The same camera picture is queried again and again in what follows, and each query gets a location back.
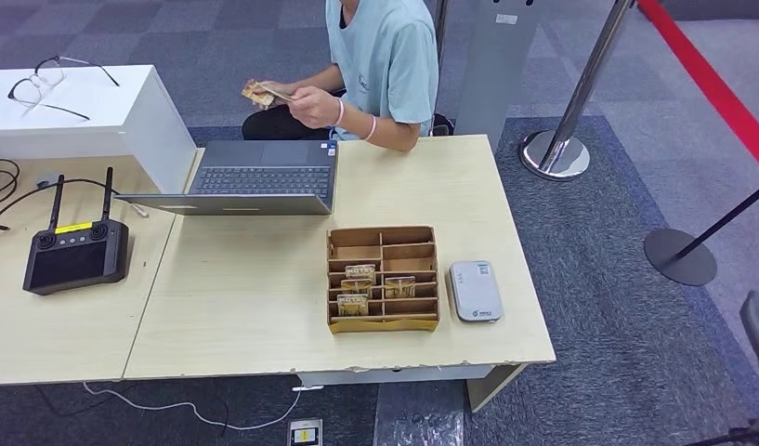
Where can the person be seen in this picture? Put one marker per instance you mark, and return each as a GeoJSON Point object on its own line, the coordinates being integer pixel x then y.
{"type": "Point", "coordinates": [385, 55]}

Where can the black rimmed eyeglasses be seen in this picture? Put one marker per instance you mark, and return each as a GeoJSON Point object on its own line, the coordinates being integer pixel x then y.
{"type": "Point", "coordinates": [50, 72]}

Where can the wooden card organizer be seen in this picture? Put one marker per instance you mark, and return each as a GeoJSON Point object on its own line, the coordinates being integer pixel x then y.
{"type": "Point", "coordinates": [410, 255]}

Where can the white box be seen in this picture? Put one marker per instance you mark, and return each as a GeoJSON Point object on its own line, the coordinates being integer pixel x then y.
{"type": "Point", "coordinates": [77, 104]}

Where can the white card reader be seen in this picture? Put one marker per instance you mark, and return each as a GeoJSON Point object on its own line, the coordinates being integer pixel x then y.
{"type": "Point", "coordinates": [475, 292]}

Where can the person's left hand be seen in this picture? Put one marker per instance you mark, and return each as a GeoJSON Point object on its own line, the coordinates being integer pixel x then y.
{"type": "Point", "coordinates": [314, 108]}

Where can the grey kiosk panel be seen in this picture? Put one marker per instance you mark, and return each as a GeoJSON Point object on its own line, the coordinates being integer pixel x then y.
{"type": "Point", "coordinates": [490, 74]}

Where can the chrome stanchion post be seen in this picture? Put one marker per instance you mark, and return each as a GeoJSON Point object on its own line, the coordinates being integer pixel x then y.
{"type": "Point", "coordinates": [554, 154]}

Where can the white plug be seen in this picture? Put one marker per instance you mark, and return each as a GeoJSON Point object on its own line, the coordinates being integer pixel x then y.
{"type": "Point", "coordinates": [139, 210]}

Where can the red barrier belt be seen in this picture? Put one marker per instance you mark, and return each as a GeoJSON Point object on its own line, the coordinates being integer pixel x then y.
{"type": "Point", "coordinates": [711, 77]}

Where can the steel floor socket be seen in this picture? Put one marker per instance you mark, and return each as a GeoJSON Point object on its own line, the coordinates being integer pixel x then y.
{"type": "Point", "coordinates": [305, 434]}

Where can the person's right hand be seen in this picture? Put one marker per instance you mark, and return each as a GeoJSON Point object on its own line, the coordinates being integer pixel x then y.
{"type": "Point", "coordinates": [276, 87]}

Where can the person's left forearm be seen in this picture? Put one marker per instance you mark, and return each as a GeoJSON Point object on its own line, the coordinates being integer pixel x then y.
{"type": "Point", "coordinates": [385, 132]}

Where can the small grey adapter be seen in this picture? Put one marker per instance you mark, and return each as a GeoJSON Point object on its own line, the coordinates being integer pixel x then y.
{"type": "Point", "coordinates": [47, 181]}

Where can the grey laptop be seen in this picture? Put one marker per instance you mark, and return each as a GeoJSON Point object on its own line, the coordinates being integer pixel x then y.
{"type": "Point", "coordinates": [262, 178]}

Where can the black remote controller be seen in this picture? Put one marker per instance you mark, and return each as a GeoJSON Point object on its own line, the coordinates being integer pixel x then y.
{"type": "Point", "coordinates": [71, 261]}

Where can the black stanchion post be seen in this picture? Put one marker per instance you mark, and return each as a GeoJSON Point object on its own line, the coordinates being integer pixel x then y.
{"type": "Point", "coordinates": [680, 255]}

